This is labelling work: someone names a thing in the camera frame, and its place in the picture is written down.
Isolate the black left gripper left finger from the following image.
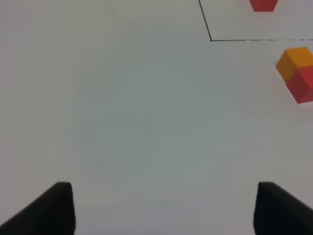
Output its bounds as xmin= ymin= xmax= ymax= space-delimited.
xmin=0 ymin=182 xmax=75 ymax=235

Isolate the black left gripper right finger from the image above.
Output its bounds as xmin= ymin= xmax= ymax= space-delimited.
xmin=253 ymin=182 xmax=313 ymax=235

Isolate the orange block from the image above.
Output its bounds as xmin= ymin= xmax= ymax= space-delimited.
xmin=276 ymin=47 xmax=313 ymax=84

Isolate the red template block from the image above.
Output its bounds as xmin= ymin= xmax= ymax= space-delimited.
xmin=249 ymin=0 xmax=278 ymax=12

